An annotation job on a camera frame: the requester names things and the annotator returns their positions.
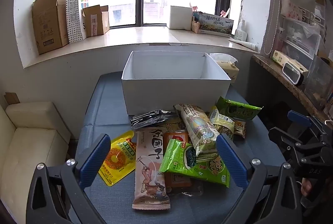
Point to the pink plastic object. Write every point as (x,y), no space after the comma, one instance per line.
(224,13)
(193,6)

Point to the small beige red-edged packet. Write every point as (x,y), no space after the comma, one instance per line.
(239,129)

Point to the cream tissue box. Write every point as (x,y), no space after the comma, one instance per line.
(282,58)

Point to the yellow-green labelled snack packet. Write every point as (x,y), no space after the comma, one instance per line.
(221,122)

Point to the marble window sill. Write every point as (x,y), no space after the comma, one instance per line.
(124,36)

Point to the yellow snack packet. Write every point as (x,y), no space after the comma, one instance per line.
(118,159)

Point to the cream egg biscuit bag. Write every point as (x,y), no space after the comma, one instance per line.
(199,130)

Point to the cream tissue pack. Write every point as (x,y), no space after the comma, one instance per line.
(230,67)

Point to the white digital clock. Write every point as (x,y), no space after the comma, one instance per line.
(292,74)

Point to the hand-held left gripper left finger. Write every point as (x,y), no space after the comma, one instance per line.
(95,159)

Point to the green crinkled snack packet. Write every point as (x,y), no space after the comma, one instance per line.
(240,110)

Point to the small open cardboard box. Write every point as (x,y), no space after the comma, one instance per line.
(95,22)

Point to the clear plastic container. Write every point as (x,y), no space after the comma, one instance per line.
(318,80)

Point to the tall brown cardboard box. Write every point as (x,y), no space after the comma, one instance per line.
(49,26)

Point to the pink printed packet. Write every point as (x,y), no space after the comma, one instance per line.
(291,9)

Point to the white plastic bottle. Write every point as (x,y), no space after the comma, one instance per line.
(240,32)

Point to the polka-dot white paper bag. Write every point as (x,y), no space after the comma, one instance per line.
(75,18)

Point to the person's right hand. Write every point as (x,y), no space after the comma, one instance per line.
(306,187)

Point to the brown snack packet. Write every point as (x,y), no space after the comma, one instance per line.
(171,127)

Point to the landscape printed box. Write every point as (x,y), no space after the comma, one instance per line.
(216,24)

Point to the black snack packet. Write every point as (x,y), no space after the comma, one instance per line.
(149,118)

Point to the small brown paper bag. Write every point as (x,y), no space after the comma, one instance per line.
(195,26)

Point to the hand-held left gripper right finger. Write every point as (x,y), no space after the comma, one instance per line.
(231,161)

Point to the white small drawer unit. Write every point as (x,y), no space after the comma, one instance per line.
(313,18)

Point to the white cardboard box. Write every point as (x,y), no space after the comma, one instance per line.
(145,91)

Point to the white tube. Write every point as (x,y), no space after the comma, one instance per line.
(244,43)

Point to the green seaweed snack packet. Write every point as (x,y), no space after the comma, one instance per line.
(177,161)

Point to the white foam box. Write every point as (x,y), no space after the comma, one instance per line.
(179,17)

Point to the stone side shelf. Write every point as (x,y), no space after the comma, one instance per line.
(288,83)

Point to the cream sofa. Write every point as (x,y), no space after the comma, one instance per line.
(28,140)

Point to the cardboard scrap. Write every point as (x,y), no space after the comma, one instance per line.
(11,98)

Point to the long beige snack packet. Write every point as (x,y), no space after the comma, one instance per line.
(149,169)

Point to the blue fabric table cover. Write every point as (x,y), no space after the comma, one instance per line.
(109,88)

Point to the orange snack packet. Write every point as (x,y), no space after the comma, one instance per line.
(179,180)

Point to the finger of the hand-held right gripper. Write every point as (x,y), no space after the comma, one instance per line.
(283,138)
(299,117)

